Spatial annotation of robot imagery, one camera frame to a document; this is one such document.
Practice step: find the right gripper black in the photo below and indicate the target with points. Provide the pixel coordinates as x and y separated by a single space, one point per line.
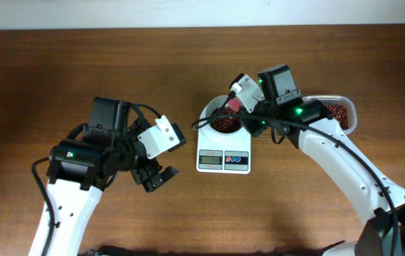
256 126

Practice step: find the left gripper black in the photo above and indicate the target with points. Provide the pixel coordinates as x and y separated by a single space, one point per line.
159 179

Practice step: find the pink measuring scoop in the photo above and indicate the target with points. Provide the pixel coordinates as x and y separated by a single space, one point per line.
234 104

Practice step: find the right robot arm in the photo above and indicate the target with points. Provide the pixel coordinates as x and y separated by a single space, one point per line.
378 201

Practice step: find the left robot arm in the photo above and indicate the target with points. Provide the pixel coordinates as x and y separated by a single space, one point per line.
81 167

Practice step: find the white digital kitchen scale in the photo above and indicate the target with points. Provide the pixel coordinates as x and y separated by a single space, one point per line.
224 153

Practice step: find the white round bowl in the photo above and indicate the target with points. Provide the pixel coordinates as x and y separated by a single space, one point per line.
214 104

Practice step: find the red beans in container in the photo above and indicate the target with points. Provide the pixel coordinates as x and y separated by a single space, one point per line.
340 114

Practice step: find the red beans in bowl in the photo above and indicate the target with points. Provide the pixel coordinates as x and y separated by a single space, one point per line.
227 124

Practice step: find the clear plastic bean container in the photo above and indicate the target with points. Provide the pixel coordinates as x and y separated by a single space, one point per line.
341 100

